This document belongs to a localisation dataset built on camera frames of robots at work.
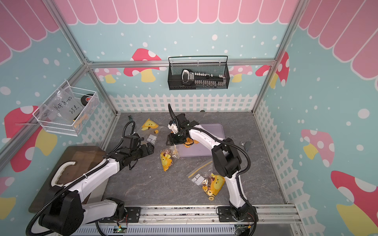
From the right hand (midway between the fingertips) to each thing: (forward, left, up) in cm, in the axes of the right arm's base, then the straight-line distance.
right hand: (169, 143), depth 90 cm
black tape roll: (+14, +45, +24) cm, 53 cm away
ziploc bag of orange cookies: (+20, +17, -4) cm, 26 cm away
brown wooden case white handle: (-17, +44, +11) cm, 49 cm away
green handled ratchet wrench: (+30, +36, -9) cm, 47 cm away
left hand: (-5, +12, -1) cm, 13 cm away
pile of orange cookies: (-4, -13, +6) cm, 15 cm away
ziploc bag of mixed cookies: (-8, +1, -2) cm, 8 cm away
